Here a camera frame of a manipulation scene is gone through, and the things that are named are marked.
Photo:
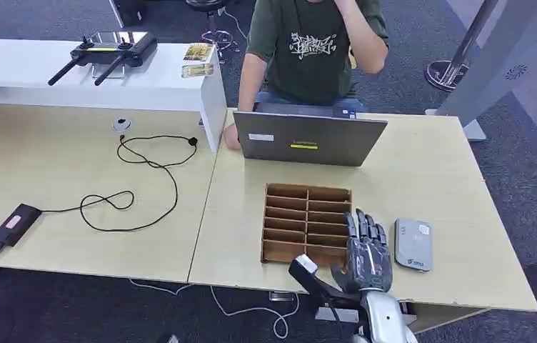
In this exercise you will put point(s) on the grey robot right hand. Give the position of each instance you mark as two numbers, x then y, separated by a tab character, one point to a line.
368	265

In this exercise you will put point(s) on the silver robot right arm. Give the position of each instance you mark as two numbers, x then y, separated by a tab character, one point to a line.
384	317

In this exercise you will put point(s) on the grey card reader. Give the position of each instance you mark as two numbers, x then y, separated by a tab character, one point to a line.
413	244

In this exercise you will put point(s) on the wooden card box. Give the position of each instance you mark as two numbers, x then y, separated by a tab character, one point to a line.
297	248

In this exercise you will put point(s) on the grey laptop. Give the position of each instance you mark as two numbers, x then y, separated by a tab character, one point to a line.
311	139

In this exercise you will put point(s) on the person's right hand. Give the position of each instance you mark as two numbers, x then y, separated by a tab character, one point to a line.
231	137

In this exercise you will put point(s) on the person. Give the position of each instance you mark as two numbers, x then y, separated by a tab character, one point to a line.
306	52

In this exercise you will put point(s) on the grey display stand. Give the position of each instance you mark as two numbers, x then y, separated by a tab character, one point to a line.
500	57

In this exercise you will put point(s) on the printed card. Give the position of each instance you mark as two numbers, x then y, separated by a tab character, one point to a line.
197	70
198	52

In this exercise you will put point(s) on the white desk shelf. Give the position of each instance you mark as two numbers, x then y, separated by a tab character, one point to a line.
155	87

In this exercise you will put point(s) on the small white round puck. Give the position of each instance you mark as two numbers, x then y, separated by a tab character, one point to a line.
121	125

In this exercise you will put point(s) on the black stool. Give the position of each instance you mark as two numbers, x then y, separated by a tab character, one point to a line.
211	14

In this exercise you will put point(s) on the black remote controller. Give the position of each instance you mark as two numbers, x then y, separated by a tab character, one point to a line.
107	51

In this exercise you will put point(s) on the black box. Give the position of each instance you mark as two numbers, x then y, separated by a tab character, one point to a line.
129	12

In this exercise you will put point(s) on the black power adapter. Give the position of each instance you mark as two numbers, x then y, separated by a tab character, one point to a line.
15	225

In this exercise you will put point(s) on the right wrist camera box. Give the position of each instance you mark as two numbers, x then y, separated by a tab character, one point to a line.
305	267

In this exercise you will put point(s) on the small silver bracket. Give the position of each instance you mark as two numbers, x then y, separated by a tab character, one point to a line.
281	297

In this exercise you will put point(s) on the stanchion post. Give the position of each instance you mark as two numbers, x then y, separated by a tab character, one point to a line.
446	75

